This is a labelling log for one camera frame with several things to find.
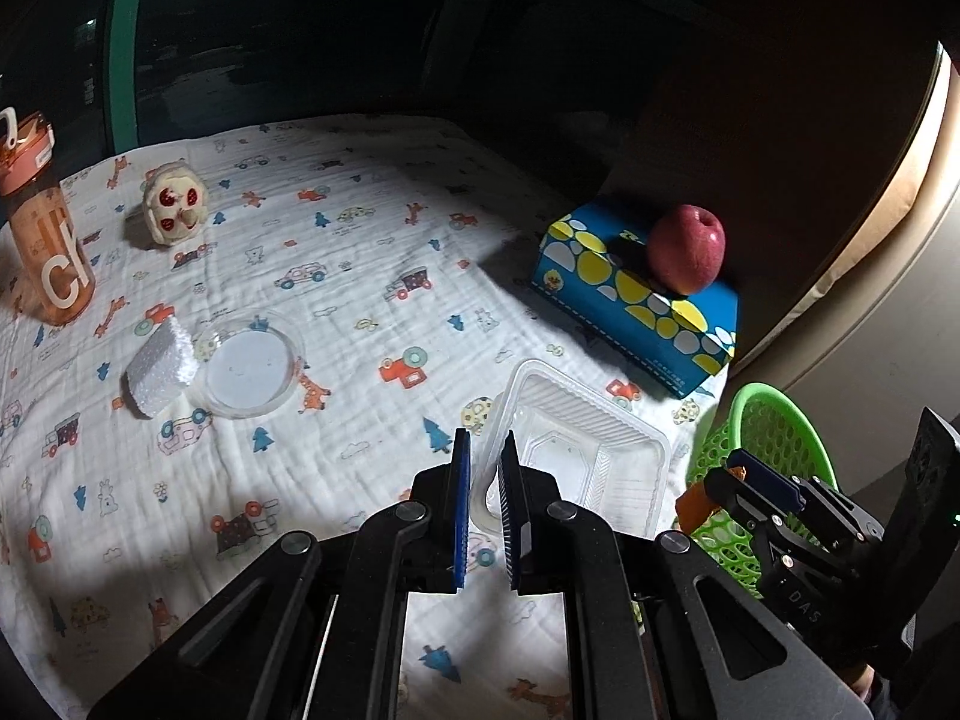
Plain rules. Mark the red apple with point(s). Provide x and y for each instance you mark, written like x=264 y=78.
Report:
x=686 y=247

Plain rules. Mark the orange water bottle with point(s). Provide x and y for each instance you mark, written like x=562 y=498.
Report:
x=45 y=240

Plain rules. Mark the green window frame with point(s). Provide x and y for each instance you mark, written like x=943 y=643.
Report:
x=127 y=37

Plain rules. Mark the white toy with red eyes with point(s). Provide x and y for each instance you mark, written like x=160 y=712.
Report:
x=176 y=202

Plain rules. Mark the brown wooden headboard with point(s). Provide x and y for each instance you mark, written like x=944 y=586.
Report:
x=750 y=127

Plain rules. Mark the clear round lid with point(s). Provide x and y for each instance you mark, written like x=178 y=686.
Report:
x=247 y=371

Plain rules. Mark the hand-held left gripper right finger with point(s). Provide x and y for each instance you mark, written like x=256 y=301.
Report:
x=512 y=510

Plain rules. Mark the blue box with dots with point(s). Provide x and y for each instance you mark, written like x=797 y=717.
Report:
x=592 y=270

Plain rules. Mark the beige flower print pillow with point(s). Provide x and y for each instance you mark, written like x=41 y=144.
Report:
x=900 y=277

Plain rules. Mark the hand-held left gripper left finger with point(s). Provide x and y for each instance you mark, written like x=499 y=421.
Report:
x=461 y=510

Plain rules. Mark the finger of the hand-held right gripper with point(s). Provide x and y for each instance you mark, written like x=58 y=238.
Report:
x=739 y=502
x=761 y=476

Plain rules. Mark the green plastic basket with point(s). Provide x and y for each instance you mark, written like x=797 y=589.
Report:
x=780 y=420

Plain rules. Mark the clear plastic tray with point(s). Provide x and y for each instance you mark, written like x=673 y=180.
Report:
x=585 y=435

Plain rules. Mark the printed white cloth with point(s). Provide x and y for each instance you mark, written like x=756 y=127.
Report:
x=337 y=240

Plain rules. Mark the white foam block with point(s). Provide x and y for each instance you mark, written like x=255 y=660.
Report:
x=161 y=367

